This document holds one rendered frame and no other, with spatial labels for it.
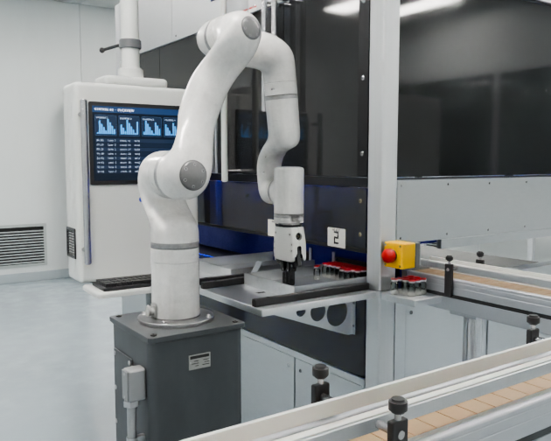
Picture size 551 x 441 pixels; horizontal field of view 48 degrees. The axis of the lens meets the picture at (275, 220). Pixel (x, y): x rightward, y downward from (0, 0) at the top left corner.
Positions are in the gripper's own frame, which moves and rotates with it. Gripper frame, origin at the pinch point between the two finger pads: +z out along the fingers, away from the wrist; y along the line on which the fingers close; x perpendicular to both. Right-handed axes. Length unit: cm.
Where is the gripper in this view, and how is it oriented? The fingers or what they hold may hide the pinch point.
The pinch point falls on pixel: (289, 278)
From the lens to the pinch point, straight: 177.7
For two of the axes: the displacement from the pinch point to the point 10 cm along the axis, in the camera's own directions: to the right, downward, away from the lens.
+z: 0.0, 10.0, 0.9
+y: -5.7, -0.8, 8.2
